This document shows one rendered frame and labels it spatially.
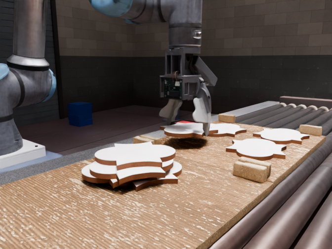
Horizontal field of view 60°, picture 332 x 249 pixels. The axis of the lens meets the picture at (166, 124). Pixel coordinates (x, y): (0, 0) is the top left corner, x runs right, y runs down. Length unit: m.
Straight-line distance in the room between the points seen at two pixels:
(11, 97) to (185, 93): 0.48
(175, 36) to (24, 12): 0.45
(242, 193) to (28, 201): 0.33
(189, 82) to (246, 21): 5.54
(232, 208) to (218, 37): 6.00
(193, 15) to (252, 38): 5.44
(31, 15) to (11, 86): 0.21
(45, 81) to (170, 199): 0.63
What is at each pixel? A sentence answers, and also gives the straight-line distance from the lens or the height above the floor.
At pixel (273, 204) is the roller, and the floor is 0.91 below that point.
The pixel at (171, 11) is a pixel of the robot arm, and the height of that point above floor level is 1.25.
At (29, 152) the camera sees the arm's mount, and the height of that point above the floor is 0.89.
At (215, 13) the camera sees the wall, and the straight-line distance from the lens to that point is 6.46.
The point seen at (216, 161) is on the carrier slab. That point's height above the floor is 0.94.
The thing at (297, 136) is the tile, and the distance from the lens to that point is 0.85.
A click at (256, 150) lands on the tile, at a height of 0.95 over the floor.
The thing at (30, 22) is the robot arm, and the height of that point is 1.25.
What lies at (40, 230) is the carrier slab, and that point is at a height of 0.94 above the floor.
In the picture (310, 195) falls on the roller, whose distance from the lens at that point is 0.57.
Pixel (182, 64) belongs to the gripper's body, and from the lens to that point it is 0.66.
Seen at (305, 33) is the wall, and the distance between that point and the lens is 5.87.
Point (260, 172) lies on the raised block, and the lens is 0.53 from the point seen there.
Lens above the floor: 1.14
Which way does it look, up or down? 12 degrees down
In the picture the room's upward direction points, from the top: straight up
